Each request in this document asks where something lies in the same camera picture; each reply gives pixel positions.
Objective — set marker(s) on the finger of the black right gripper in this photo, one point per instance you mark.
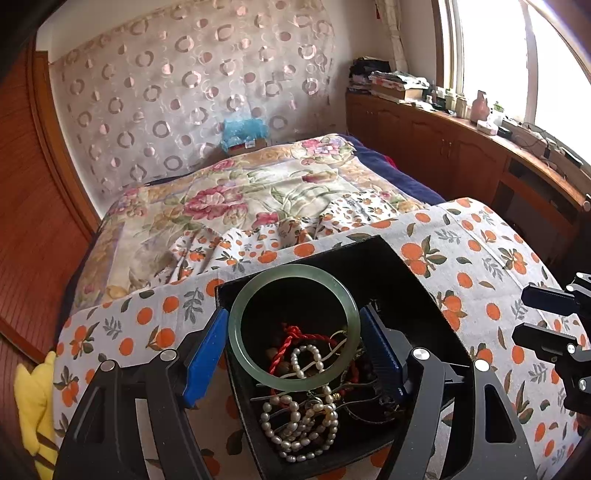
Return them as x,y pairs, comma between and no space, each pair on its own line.
549,299
550,346

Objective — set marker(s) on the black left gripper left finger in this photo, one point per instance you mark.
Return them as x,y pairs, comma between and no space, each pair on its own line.
103,439

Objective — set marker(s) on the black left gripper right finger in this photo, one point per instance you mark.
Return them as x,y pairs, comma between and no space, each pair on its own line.
486,439

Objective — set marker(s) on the black square jewelry box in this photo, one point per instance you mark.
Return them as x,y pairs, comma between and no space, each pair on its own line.
361,297

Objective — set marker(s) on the pale green jade bangle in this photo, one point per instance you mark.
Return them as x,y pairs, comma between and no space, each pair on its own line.
281,272

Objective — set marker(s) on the orange print bed sheet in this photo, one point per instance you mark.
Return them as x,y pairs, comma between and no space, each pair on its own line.
455,271

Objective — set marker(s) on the yellow plush toy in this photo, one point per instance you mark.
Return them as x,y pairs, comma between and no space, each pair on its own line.
33,397

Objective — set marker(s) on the wooden window cabinet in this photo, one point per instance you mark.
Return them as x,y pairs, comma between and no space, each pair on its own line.
456,160

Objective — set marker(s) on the pink ceramic vase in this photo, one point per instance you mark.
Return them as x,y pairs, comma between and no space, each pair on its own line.
480,110

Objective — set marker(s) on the navy blue blanket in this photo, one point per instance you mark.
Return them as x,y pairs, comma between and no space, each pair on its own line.
385,167

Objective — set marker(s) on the wooden wardrobe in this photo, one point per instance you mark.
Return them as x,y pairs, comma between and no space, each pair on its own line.
47,221

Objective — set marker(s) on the floral quilt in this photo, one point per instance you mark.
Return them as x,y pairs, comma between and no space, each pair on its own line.
234,213

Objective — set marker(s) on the pile of clothes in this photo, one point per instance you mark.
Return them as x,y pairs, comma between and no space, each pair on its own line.
370,75

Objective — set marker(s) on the cardboard box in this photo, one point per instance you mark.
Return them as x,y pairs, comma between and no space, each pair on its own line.
248,147

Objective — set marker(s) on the blue plastic bag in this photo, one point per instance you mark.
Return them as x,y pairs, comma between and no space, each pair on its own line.
243,132

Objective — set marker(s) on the circle pattern curtain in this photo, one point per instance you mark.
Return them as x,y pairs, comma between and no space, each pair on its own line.
152,98

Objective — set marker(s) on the window frame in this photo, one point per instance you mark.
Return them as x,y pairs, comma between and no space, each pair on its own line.
514,52

